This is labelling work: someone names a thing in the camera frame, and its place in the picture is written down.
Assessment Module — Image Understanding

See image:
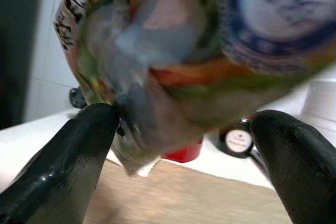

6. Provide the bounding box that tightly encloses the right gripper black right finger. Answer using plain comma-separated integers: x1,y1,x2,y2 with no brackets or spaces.
250,110,336,224

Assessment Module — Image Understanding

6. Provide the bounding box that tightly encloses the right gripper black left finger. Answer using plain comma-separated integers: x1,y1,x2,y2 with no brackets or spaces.
0,102,121,224

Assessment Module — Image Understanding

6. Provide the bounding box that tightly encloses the colourful printed snack bag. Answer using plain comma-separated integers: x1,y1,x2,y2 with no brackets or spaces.
54,0,336,176

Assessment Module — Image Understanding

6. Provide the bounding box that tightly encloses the dark jar with white label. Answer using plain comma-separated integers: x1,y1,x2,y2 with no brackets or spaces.
217,118,255,159

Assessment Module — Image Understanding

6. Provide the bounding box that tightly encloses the black round knob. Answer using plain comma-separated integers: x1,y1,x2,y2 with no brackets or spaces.
68,87,87,109

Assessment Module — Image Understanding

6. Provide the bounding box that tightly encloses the red pot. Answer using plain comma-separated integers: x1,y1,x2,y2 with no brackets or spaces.
160,138,204,163

